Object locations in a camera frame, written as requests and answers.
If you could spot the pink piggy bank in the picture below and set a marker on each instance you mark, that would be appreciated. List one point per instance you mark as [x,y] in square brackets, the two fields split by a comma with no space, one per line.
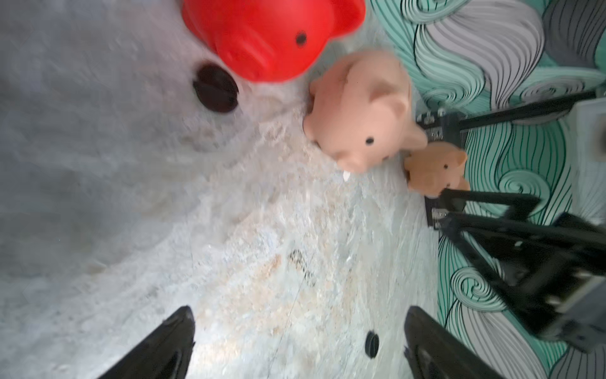
[362,111]
[439,166]

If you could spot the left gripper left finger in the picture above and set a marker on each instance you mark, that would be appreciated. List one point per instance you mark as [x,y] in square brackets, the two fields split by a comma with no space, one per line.
[164,353]

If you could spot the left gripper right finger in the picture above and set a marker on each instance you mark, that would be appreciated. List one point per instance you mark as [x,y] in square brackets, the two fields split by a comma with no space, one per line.
[432,351]

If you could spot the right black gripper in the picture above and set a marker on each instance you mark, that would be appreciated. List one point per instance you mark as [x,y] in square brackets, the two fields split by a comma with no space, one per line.
[559,269]

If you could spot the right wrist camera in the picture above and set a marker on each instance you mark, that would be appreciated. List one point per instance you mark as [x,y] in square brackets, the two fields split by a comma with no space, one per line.
[587,148]

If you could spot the red piggy bank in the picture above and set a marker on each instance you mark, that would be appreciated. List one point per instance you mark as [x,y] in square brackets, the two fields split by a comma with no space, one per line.
[271,40]

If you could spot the black piggy bank plug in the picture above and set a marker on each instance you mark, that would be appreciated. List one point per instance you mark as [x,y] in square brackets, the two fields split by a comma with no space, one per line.
[215,88]

